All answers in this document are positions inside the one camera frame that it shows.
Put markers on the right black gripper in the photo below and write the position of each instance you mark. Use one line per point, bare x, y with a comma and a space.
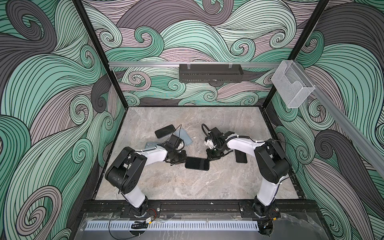
211, 157

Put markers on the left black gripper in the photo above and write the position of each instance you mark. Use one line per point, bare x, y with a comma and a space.
183, 158

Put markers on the black phone case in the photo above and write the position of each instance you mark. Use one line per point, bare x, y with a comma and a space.
200, 164

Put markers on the black smartphone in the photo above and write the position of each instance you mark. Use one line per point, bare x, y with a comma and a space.
165, 131
241, 157

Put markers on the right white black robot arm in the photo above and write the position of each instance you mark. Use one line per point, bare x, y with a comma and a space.
272, 162

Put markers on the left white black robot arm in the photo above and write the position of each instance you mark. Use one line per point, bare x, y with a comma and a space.
127, 168

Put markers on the light blue phone case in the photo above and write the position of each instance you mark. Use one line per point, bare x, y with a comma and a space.
181, 133
150, 145

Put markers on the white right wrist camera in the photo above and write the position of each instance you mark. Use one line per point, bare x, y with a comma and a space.
209, 143

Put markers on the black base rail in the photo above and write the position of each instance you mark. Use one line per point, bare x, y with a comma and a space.
163, 208

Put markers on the black wall tray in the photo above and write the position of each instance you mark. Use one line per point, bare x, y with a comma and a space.
210, 74

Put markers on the white slotted cable duct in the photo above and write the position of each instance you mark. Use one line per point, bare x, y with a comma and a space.
175, 226

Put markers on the clear acrylic wall holder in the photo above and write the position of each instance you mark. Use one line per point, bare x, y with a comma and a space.
292, 83

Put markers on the back aluminium rail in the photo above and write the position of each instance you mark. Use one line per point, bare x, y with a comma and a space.
166, 64

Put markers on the aluminium rail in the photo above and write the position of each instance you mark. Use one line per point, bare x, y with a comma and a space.
357, 120
166, 64

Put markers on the right aluminium rail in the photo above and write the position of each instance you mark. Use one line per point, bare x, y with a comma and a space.
357, 120

